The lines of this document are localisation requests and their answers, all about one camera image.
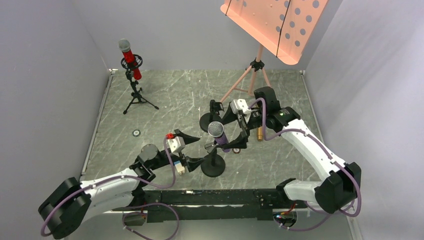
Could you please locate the gold microphone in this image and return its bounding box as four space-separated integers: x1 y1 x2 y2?
256 127 264 142

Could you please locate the black round-base clip mic stand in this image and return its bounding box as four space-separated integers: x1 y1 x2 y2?
199 99 224 133

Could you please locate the purple glitter microphone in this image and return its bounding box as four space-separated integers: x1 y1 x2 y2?
207 121 229 146

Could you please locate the black round-base fork mic stand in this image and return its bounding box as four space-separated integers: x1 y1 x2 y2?
200 142 226 178

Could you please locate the black tripod shock mount stand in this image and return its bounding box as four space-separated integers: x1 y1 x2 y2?
120 54 160 115

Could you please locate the red glitter microphone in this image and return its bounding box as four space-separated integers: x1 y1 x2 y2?
118 38 142 81

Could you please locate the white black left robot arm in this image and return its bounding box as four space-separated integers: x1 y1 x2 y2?
38 129 202 240

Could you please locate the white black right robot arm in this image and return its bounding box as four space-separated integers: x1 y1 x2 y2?
216 86 363 217

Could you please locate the pink music stand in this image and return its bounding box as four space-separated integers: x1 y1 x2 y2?
220 0 328 101

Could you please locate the brown poker chip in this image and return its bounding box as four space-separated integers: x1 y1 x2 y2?
232 148 241 154

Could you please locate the blue white toy brick block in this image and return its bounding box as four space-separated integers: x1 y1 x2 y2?
174 161 186 175

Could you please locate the black grey poker chip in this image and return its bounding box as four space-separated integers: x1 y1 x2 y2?
132 129 141 137

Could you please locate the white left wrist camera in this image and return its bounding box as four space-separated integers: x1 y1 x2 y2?
166 133 186 154

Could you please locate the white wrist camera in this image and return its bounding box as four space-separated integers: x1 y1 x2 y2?
230 98 252 123
166 133 186 154

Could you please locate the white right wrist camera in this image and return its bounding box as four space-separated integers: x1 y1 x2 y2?
230 98 252 123

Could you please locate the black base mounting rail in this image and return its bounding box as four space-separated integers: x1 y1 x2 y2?
119 188 299 223

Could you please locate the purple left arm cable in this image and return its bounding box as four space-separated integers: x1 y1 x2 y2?
40 133 181 240

